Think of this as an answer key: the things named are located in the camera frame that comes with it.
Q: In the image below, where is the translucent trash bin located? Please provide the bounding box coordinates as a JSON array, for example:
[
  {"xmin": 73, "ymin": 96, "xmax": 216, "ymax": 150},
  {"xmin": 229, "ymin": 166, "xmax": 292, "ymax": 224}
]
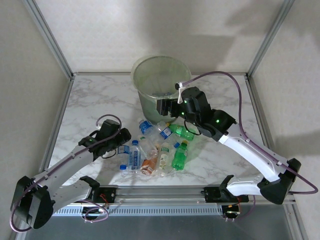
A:
[{"xmin": 130, "ymin": 53, "xmax": 193, "ymax": 123}]

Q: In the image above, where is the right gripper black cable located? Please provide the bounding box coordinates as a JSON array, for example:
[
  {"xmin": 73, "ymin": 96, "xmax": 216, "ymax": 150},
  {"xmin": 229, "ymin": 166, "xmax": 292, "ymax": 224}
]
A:
[{"xmin": 183, "ymin": 119, "xmax": 201, "ymax": 137}]

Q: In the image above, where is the aluminium frame post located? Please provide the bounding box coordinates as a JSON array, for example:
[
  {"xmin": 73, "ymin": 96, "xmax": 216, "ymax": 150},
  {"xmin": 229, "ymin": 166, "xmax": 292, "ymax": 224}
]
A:
[
  {"xmin": 21, "ymin": 0, "xmax": 75, "ymax": 79},
  {"xmin": 246, "ymin": 0, "xmax": 296, "ymax": 79},
  {"xmin": 284, "ymin": 204, "xmax": 310, "ymax": 240},
  {"xmin": 8, "ymin": 224, "xmax": 35, "ymax": 240}
]

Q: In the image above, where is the grey slotted cable duct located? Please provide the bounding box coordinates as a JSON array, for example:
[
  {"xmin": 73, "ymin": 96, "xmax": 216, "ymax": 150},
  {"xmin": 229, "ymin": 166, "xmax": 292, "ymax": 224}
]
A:
[{"xmin": 51, "ymin": 205, "xmax": 225, "ymax": 217}]

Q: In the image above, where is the grey metal panel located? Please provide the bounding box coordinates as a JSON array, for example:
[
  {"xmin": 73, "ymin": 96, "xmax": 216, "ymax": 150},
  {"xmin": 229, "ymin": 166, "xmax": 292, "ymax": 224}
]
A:
[{"xmin": 14, "ymin": 204, "xmax": 301, "ymax": 240}]

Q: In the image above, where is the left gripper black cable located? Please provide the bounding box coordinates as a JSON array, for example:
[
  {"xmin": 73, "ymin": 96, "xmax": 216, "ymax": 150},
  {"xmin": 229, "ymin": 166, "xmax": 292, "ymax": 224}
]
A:
[{"xmin": 101, "ymin": 149, "xmax": 117, "ymax": 160}]

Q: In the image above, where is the green plastic bottle yellow cap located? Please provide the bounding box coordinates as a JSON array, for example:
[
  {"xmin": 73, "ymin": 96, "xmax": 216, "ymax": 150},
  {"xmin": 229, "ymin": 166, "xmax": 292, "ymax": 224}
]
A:
[
  {"xmin": 170, "ymin": 139, "xmax": 190, "ymax": 172},
  {"xmin": 167, "ymin": 122, "xmax": 196, "ymax": 141}
]

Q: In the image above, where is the wide aluminium mounting rail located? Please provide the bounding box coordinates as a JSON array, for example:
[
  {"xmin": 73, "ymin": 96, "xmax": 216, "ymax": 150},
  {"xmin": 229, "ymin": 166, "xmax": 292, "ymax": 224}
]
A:
[{"xmin": 49, "ymin": 185, "xmax": 297, "ymax": 207}]

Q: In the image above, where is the crushed clear bottle blue cap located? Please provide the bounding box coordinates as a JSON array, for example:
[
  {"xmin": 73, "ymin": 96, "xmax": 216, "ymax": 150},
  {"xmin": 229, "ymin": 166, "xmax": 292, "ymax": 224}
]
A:
[{"xmin": 152, "ymin": 121, "xmax": 181, "ymax": 149}]

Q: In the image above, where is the bottle white label green cap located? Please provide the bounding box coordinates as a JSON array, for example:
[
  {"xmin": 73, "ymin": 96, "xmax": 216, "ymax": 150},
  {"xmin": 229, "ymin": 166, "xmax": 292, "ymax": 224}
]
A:
[{"xmin": 155, "ymin": 142, "xmax": 171, "ymax": 178}]

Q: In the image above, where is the tall bottle blue white label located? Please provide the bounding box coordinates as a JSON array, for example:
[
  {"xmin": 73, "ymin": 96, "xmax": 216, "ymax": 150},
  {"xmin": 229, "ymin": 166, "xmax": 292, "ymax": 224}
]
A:
[{"xmin": 127, "ymin": 139, "xmax": 142, "ymax": 174}]

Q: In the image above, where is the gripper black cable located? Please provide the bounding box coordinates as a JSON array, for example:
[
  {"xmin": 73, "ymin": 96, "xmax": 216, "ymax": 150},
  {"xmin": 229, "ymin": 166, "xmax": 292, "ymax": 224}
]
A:
[
  {"xmin": 183, "ymin": 119, "xmax": 201, "ymax": 137},
  {"xmin": 101, "ymin": 149, "xmax": 117, "ymax": 160}
]

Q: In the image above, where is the small lit circuit board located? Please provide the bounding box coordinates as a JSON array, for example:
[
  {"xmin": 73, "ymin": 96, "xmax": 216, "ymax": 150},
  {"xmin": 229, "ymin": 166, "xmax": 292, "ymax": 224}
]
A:
[
  {"xmin": 81, "ymin": 206, "xmax": 106, "ymax": 217},
  {"xmin": 222, "ymin": 204, "xmax": 242, "ymax": 217}
]

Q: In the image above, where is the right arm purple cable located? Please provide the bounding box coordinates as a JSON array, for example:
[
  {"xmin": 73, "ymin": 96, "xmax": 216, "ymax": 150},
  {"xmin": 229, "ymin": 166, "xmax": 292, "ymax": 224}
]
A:
[{"xmin": 177, "ymin": 71, "xmax": 320, "ymax": 223}]

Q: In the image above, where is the clear bottle dark blue label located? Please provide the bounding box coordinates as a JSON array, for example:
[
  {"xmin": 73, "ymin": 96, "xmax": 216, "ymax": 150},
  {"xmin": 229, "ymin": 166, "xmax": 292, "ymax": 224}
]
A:
[{"xmin": 138, "ymin": 119, "xmax": 154, "ymax": 136}]

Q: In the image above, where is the clear bottle green cap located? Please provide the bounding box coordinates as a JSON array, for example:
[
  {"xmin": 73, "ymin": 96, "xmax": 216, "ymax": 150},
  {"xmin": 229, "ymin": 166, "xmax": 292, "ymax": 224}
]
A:
[{"xmin": 137, "ymin": 134, "xmax": 159, "ymax": 160}]

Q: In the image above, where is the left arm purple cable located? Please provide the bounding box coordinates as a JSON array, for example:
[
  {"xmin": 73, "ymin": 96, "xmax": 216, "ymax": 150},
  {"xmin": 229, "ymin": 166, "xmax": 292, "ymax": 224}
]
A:
[{"xmin": 9, "ymin": 114, "xmax": 123, "ymax": 233}]

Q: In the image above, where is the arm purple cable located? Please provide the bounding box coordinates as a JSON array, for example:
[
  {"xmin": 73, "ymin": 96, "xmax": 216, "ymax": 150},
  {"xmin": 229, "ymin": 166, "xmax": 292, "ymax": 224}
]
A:
[
  {"xmin": 9, "ymin": 114, "xmax": 123, "ymax": 233},
  {"xmin": 177, "ymin": 71, "xmax": 320, "ymax": 223}
]

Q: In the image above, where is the bottle with orange label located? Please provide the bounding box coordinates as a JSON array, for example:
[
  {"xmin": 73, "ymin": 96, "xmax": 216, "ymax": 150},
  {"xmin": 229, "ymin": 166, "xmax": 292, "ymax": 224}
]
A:
[{"xmin": 139, "ymin": 144, "xmax": 161, "ymax": 176}]

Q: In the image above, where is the aluminium frame rail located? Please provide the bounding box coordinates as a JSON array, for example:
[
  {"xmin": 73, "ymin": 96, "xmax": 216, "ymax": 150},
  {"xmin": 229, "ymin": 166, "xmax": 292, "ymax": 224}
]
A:
[
  {"xmin": 41, "ymin": 74, "xmax": 76, "ymax": 176},
  {"xmin": 244, "ymin": 74, "xmax": 285, "ymax": 187},
  {"xmin": 72, "ymin": 71, "xmax": 250, "ymax": 77}
]

